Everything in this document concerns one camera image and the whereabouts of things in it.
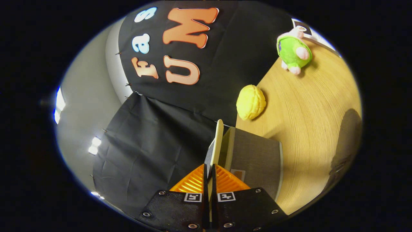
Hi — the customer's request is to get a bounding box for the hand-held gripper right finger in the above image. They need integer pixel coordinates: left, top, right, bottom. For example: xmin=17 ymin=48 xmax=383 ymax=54
xmin=212 ymin=163 xmax=287 ymax=232

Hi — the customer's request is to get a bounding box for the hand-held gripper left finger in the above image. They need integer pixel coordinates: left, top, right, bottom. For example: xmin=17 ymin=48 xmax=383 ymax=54
xmin=137 ymin=163 xmax=210 ymax=232

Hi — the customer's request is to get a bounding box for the grey fabric storage box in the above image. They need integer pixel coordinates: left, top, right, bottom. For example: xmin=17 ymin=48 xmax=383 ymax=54
xmin=204 ymin=119 xmax=284 ymax=201

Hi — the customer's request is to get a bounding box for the yellow bumpy plush ball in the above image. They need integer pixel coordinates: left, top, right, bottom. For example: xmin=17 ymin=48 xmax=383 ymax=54
xmin=236 ymin=84 xmax=267 ymax=121

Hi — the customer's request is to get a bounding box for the black backdrop cloth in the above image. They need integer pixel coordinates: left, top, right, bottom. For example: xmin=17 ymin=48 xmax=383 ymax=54
xmin=92 ymin=0 xmax=301 ymax=219

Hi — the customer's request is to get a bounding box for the row of black cloth clips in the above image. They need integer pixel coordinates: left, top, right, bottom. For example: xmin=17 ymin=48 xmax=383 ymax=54
xmin=90 ymin=52 xmax=139 ymax=178

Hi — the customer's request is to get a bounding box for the green and white plush toy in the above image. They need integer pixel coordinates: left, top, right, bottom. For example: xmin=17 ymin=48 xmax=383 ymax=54
xmin=276 ymin=27 xmax=313 ymax=75

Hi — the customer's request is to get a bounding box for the white book with portrait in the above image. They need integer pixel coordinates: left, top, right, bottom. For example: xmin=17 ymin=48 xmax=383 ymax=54
xmin=291 ymin=18 xmax=342 ymax=58

